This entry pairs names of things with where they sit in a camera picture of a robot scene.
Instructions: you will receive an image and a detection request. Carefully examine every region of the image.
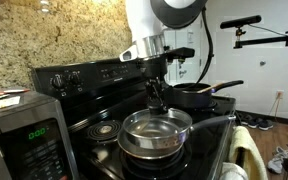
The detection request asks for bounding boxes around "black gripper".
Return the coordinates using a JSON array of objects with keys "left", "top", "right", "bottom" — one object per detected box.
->
[{"left": 137, "top": 54, "right": 169, "bottom": 113}]

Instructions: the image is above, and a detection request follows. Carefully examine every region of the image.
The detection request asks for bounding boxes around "glass pot lid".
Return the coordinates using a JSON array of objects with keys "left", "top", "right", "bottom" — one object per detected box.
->
[{"left": 122, "top": 107, "right": 194, "bottom": 151}]

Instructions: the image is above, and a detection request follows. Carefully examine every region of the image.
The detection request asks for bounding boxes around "coil burner under pot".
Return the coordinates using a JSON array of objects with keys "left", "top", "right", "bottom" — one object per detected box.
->
[{"left": 197, "top": 99, "right": 218, "bottom": 113}]

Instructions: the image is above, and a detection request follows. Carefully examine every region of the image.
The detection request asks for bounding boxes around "black frying pan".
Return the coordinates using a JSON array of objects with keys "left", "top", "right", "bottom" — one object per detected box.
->
[{"left": 116, "top": 114, "right": 237, "bottom": 161}]

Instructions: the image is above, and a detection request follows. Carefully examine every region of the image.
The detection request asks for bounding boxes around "bare coil burner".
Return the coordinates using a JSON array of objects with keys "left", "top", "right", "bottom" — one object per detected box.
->
[{"left": 86, "top": 119, "right": 124, "bottom": 143}]

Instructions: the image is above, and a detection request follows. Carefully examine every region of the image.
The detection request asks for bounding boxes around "black electric stove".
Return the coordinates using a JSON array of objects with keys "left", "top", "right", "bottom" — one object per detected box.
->
[{"left": 30, "top": 54, "right": 237, "bottom": 180}]

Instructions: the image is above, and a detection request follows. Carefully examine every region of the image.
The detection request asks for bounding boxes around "black stove knob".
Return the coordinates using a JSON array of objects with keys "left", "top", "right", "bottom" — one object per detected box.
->
[
  {"left": 68, "top": 72, "right": 82, "bottom": 86},
  {"left": 50, "top": 74, "right": 67, "bottom": 90}
]

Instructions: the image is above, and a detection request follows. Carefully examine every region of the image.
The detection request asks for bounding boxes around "dark sneaker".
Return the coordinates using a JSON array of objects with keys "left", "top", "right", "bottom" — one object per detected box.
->
[
  {"left": 238, "top": 113, "right": 252, "bottom": 126},
  {"left": 257, "top": 119, "right": 275, "bottom": 131},
  {"left": 247, "top": 118, "right": 262, "bottom": 129}
]

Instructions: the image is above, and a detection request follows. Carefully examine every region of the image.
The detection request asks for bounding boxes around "pale hanging dish towel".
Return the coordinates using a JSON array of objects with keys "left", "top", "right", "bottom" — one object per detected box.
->
[{"left": 228, "top": 125, "right": 268, "bottom": 180}]

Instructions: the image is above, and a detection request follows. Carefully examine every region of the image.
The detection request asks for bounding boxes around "white cloth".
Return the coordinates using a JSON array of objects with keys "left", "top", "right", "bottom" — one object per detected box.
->
[{"left": 220, "top": 162, "right": 249, "bottom": 180}]

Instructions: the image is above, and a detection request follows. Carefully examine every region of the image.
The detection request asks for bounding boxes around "white sneaker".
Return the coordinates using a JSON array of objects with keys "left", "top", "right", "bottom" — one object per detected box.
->
[{"left": 267, "top": 146, "right": 288, "bottom": 175}]

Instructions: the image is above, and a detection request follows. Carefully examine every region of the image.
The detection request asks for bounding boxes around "red tipped paper strip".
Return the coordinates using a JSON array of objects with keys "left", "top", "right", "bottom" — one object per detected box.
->
[{"left": 2, "top": 88, "right": 31, "bottom": 95}]

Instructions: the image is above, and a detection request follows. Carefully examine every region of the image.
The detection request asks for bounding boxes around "black steel microwave oven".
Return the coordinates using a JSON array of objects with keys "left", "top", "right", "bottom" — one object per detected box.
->
[{"left": 0, "top": 89, "right": 80, "bottom": 180}]

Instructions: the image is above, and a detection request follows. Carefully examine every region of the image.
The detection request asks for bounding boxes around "white paper card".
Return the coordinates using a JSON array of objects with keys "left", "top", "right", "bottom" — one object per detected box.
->
[{"left": 0, "top": 96, "right": 21, "bottom": 112}]

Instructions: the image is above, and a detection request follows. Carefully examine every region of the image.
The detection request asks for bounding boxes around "black pot with handle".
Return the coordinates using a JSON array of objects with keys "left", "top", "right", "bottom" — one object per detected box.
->
[{"left": 168, "top": 79, "right": 245, "bottom": 109}]

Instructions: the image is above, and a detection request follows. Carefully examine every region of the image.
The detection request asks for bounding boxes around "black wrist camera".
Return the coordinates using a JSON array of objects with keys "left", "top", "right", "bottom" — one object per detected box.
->
[{"left": 165, "top": 46, "right": 196, "bottom": 64}]

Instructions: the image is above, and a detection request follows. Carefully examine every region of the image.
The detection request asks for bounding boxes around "wooden spatula handle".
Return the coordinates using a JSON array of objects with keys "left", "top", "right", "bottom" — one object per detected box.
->
[{"left": 197, "top": 82, "right": 223, "bottom": 95}]

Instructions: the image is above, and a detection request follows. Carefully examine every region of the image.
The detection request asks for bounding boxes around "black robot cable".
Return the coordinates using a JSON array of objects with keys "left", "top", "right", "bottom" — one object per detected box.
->
[{"left": 188, "top": 6, "right": 215, "bottom": 90}]

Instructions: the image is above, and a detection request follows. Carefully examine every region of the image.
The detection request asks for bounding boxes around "black bar camera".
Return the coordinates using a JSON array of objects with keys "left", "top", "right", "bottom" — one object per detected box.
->
[{"left": 219, "top": 14, "right": 262, "bottom": 30}]

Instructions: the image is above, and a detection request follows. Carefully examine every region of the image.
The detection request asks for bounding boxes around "orange power cord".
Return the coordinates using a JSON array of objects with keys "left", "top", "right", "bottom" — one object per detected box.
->
[{"left": 268, "top": 96, "right": 282, "bottom": 116}]

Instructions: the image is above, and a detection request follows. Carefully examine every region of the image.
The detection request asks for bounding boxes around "white wall outlet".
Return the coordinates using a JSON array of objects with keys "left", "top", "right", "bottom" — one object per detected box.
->
[{"left": 275, "top": 89, "right": 285, "bottom": 100}]

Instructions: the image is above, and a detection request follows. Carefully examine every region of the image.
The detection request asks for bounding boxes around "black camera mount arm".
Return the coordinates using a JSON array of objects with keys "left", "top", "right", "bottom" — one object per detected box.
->
[{"left": 233, "top": 29, "right": 288, "bottom": 50}]

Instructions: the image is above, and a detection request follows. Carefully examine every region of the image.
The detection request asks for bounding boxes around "thin black camera wire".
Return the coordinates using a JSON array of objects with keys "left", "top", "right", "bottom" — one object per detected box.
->
[{"left": 248, "top": 23, "right": 288, "bottom": 39}]

